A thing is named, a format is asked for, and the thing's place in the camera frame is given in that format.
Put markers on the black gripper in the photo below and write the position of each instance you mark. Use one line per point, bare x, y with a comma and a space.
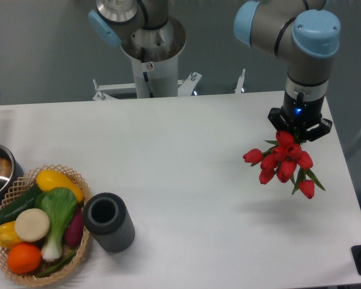
308, 113

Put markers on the red tulip bouquet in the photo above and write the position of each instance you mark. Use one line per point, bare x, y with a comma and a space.
288, 162

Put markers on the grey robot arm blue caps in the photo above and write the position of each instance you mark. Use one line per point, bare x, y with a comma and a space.
302, 33

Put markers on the dark grey ribbed vase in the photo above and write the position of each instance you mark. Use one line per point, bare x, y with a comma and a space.
107, 218

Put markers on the purple sweet potato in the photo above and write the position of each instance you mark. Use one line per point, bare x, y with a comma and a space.
74, 232

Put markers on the green bok choy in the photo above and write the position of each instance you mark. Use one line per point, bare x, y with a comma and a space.
60, 206

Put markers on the yellow squash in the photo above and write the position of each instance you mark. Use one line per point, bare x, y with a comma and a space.
51, 179

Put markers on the green chili pepper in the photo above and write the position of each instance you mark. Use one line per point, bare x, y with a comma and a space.
56, 267

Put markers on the green cucumber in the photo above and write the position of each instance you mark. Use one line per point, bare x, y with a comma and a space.
20, 204

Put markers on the beige round bun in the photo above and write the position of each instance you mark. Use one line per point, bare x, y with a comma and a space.
32, 225

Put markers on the orange fruit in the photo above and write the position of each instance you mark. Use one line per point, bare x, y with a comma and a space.
24, 258

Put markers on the yellow bell pepper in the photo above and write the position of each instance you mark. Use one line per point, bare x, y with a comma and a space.
8, 236

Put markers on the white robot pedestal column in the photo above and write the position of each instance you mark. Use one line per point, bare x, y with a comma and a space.
154, 59

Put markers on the white pedestal base frame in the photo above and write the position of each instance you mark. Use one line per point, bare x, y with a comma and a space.
186, 87

